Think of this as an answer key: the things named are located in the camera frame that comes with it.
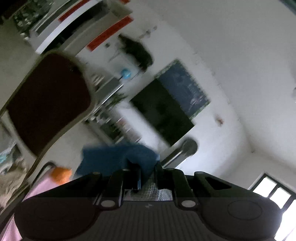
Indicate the blue globe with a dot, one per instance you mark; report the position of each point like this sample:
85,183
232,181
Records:
125,73

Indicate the dark blue wall poster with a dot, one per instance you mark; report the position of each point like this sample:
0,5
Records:
183,87

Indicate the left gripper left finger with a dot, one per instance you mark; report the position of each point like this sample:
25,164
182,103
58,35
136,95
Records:
129,179

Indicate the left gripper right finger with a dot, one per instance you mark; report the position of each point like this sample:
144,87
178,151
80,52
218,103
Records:
175,181

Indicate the pile of folded clothes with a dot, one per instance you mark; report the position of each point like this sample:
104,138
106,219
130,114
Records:
13,172

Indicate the potted green plant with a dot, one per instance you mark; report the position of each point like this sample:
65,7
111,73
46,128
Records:
115,99

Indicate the dark red chair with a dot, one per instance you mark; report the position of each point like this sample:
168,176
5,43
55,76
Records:
54,96

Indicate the black television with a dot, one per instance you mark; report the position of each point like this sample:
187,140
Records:
161,111

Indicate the grey and blue sweater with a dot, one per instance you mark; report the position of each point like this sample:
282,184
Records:
108,159

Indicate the orange tangerine fruit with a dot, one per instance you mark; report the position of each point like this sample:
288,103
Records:
61,175

